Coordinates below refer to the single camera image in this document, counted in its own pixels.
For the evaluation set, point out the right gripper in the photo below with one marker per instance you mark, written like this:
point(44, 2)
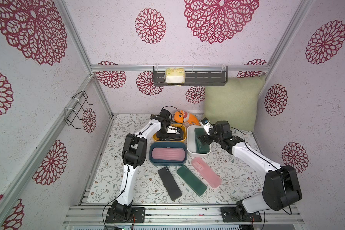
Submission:
point(206, 139)

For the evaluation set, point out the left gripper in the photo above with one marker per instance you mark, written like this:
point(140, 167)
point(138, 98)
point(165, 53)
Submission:
point(167, 123)

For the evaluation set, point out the green pencil case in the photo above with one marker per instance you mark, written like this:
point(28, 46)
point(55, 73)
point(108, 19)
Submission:
point(192, 180)
point(201, 147)

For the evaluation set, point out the black pencil case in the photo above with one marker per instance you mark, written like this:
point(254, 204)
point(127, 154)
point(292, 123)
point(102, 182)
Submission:
point(169, 183)
point(170, 137)

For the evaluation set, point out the pink pencil case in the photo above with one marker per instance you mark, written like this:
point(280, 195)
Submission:
point(206, 172)
point(168, 154)

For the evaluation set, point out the green pencil case front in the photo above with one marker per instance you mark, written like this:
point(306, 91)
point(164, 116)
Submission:
point(192, 180)

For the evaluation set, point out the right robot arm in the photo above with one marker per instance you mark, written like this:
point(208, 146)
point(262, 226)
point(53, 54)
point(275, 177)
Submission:
point(281, 186)

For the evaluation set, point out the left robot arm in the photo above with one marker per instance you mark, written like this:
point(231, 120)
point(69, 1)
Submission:
point(134, 154)

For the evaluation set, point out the white storage box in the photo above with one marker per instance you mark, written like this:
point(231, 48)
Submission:
point(191, 142)

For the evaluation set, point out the yellow storage box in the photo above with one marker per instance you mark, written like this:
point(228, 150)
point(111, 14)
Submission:
point(175, 125)

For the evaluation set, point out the teal storage box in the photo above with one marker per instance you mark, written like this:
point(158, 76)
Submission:
point(167, 144)

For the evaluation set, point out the orange fish plush toy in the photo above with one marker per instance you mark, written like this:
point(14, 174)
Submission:
point(182, 117)

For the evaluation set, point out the floral table mat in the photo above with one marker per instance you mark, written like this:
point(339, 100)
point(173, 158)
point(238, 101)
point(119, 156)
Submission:
point(238, 179)

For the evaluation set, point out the yellow sponge in bag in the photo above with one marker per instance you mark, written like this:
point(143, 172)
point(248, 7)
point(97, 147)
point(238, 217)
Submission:
point(175, 76)

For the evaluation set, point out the green cushion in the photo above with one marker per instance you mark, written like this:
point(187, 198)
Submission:
point(235, 102)

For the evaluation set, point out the grey wall shelf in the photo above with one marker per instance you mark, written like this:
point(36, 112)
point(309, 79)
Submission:
point(194, 78)

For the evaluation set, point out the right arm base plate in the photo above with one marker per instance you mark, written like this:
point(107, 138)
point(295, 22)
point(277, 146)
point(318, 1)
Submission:
point(233, 215)

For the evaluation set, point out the black wire wall rack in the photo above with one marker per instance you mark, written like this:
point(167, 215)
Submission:
point(72, 113)

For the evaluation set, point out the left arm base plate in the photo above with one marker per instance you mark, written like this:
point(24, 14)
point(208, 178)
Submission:
point(128, 215)

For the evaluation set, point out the aluminium front rail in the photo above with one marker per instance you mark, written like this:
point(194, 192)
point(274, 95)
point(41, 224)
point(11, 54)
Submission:
point(176, 215)

